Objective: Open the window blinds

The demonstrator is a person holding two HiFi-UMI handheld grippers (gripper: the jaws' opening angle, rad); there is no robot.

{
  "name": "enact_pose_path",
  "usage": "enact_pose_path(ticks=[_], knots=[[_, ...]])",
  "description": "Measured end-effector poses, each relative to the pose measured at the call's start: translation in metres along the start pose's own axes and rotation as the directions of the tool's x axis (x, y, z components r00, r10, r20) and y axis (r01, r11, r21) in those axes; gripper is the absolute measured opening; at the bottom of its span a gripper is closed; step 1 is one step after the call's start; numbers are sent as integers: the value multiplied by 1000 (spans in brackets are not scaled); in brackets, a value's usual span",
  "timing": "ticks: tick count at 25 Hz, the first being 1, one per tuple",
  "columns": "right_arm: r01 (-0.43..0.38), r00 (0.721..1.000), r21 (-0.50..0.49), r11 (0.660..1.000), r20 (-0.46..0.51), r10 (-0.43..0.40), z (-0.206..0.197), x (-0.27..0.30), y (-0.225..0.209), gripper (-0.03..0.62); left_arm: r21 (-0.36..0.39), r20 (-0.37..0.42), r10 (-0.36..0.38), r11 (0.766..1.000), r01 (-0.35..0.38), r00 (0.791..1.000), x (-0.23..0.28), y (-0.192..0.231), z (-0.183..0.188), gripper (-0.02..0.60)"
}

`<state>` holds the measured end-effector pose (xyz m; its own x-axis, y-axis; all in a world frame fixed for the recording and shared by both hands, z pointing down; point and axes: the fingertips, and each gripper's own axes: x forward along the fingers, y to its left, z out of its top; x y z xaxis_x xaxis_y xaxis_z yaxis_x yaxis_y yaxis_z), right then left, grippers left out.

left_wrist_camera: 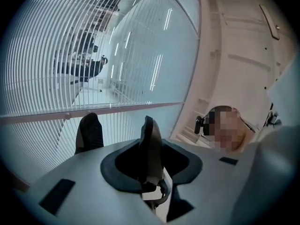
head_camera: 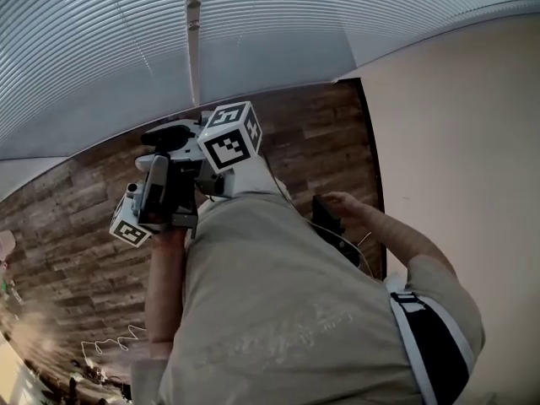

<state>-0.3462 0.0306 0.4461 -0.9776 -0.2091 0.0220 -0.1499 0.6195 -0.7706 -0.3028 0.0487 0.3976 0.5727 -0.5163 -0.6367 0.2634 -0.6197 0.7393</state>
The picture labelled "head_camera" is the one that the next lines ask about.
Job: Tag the person's right hand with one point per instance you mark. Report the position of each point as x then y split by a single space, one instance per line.
348 207

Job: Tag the white window blind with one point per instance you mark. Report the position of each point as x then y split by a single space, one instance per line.
316 28
84 57
194 66

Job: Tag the person's t-shirt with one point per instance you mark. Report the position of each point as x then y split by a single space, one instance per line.
287 310

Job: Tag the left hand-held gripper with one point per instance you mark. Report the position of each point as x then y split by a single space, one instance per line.
177 201

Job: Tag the person's right forearm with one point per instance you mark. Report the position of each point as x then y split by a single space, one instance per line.
405 239

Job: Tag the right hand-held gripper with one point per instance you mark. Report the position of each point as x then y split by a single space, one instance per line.
230 142

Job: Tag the person's light shorts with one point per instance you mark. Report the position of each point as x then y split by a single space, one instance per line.
257 175

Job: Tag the small green toy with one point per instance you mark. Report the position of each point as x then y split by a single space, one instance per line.
4 286

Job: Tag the person's left forearm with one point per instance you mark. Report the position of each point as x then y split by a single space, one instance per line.
166 285

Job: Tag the pink bucket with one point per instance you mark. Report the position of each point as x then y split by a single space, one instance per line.
6 243

